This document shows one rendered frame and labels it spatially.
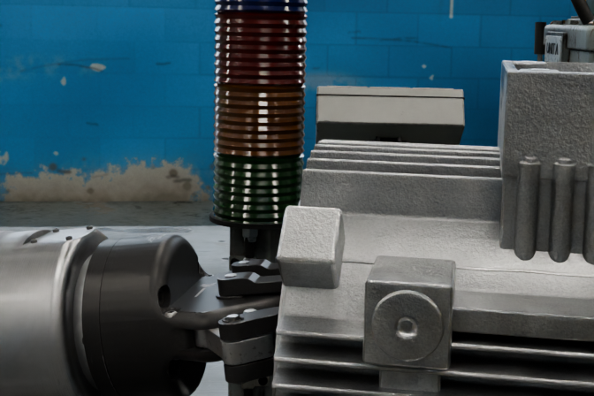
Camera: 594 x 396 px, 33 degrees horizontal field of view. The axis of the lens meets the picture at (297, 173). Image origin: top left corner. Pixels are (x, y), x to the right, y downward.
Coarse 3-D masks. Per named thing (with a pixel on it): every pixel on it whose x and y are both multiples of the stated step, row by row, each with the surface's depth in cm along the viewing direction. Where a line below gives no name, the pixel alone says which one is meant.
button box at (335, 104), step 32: (320, 96) 117; (352, 96) 117; (384, 96) 117; (416, 96) 116; (448, 96) 116; (320, 128) 116; (352, 128) 116; (384, 128) 116; (416, 128) 116; (448, 128) 115
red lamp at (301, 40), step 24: (216, 24) 64; (240, 24) 62; (264, 24) 62; (288, 24) 63; (216, 48) 64; (240, 48) 62; (264, 48) 62; (288, 48) 63; (216, 72) 64; (240, 72) 63; (264, 72) 62; (288, 72) 63
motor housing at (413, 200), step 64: (320, 192) 40; (384, 192) 40; (448, 192) 39; (448, 256) 38; (512, 256) 38; (576, 256) 38; (320, 320) 37; (512, 320) 35; (576, 320) 34; (320, 384) 36; (448, 384) 36; (512, 384) 36; (576, 384) 34
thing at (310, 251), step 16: (288, 208) 38; (304, 208) 38; (320, 208) 38; (288, 224) 38; (304, 224) 38; (320, 224) 37; (336, 224) 37; (288, 240) 37; (304, 240) 37; (320, 240) 37; (336, 240) 37; (288, 256) 37; (304, 256) 37; (320, 256) 37; (336, 256) 37; (288, 272) 37; (304, 272) 37; (320, 272) 37; (336, 272) 37
